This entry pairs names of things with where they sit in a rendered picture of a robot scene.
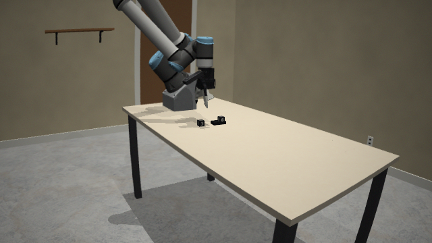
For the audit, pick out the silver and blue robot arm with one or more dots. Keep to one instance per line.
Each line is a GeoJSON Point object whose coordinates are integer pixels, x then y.
{"type": "Point", "coordinates": [177, 50]}

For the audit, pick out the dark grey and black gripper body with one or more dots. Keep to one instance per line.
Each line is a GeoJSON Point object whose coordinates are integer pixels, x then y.
{"type": "Point", "coordinates": [208, 78]}

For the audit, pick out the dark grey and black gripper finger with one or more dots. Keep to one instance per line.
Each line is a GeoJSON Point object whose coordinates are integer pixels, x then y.
{"type": "Point", "coordinates": [206, 95]}
{"type": "Point", "coordinates": [198, 93]}

